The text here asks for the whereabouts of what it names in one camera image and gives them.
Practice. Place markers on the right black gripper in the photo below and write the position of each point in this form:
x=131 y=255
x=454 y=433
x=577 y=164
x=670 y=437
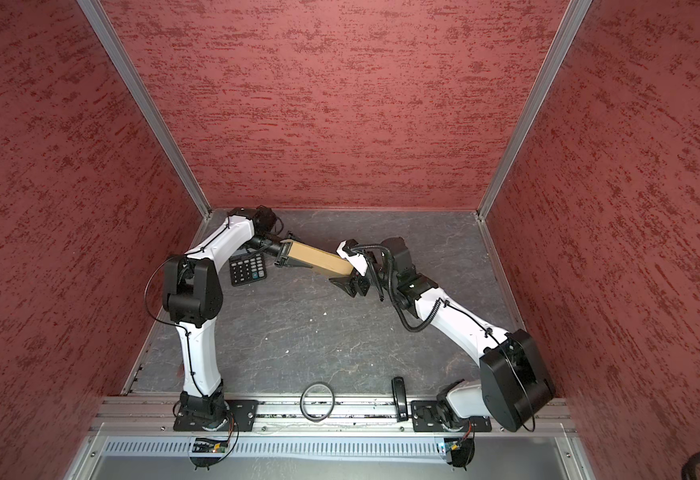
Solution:
x=349 y=285

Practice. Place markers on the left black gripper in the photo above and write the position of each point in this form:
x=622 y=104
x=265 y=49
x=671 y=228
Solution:
x=284 y=251

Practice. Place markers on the brown cardboard box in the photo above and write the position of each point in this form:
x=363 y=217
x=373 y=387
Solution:
x=296 y=254

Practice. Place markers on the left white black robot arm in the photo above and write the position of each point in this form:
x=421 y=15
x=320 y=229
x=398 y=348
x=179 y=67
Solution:
x=193 y=298

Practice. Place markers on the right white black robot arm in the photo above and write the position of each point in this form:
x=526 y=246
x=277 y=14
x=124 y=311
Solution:
x=513 y=384

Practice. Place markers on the black desk calculator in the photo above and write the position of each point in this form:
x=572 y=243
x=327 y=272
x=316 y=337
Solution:
x=246 y=269

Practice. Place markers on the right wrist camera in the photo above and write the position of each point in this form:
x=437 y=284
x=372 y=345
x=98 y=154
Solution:
x=347 y=251

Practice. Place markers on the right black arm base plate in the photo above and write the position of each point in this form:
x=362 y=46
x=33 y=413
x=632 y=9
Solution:
x=433 y=416

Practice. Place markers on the aluminium front rail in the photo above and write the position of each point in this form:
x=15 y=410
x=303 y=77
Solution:
x=277 y=415

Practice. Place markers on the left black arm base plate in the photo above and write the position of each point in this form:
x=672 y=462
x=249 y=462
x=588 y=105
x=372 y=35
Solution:
x=199 y=415

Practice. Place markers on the white perforated cable duct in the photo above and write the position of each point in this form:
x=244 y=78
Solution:
x=414 y=449

